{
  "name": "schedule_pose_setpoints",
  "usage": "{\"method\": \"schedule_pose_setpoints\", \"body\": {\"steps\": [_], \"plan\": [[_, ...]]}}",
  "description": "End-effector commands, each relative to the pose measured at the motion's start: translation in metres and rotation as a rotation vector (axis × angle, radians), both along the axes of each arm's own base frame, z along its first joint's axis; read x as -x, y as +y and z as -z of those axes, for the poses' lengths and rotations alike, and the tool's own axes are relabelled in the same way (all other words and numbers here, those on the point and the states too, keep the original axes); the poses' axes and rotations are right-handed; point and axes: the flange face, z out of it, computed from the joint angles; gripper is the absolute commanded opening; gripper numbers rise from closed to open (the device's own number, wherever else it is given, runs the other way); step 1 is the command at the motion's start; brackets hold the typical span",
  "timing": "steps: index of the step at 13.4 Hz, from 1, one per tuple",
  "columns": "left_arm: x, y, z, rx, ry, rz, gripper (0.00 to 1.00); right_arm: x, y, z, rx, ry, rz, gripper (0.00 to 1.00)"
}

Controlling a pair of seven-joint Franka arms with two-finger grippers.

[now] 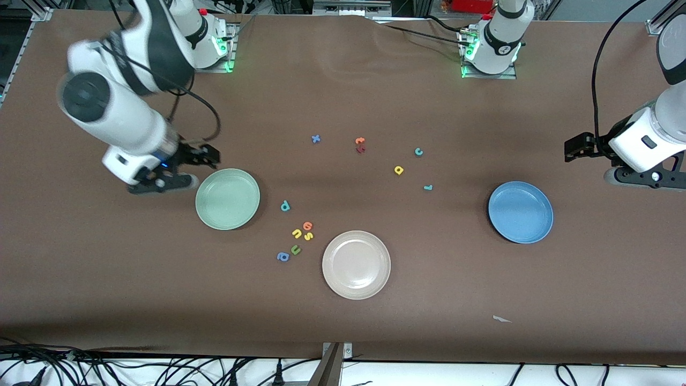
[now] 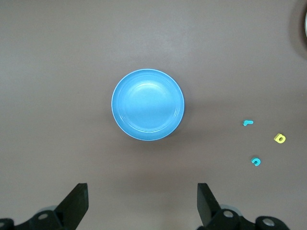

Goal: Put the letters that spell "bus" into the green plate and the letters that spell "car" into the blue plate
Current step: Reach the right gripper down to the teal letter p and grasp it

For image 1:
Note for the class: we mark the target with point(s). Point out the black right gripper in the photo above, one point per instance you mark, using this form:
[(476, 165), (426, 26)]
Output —
[(188, 153)]

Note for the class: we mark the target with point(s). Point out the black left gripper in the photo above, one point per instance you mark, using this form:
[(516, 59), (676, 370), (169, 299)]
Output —
[(599, 145)]

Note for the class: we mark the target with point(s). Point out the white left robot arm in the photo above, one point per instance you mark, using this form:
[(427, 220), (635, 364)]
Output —
[(501, 43)]

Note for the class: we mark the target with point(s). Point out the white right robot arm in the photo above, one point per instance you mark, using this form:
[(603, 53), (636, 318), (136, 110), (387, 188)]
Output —
[(128, 112)]

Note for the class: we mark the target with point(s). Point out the green plate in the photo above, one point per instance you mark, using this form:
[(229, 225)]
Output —
[(228, 199)]

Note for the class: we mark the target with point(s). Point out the blue plate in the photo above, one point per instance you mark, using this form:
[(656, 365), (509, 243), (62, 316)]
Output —
[(520, 212)]

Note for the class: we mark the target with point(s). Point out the blue letter a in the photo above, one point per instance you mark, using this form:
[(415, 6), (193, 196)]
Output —
[(286, 258)]

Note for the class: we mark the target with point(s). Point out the silver aluminium corner profile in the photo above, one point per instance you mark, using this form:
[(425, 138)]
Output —
[(656, 24), (32, 37)]

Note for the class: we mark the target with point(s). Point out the red box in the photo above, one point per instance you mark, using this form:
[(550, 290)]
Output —
[(471, 5)]

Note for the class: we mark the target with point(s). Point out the beige plate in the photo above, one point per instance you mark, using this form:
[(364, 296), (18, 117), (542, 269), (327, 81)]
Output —
[(356, 265)]

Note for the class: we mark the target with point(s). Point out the small white paper scrap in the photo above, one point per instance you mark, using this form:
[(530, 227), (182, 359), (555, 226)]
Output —
[(499, 319)]

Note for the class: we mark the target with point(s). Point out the black power plug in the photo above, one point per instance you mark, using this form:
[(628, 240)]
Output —
[(233, 379), (278, 375)]

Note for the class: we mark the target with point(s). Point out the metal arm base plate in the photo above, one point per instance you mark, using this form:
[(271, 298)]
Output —
[(506, 75), (231, 37)]

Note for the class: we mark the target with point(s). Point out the silver aluminium rail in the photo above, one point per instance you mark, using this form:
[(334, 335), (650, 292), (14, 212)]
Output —
[(348, 8)]

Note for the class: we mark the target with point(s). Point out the metal table edge bracket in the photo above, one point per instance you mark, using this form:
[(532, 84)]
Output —
[(329, 370)]

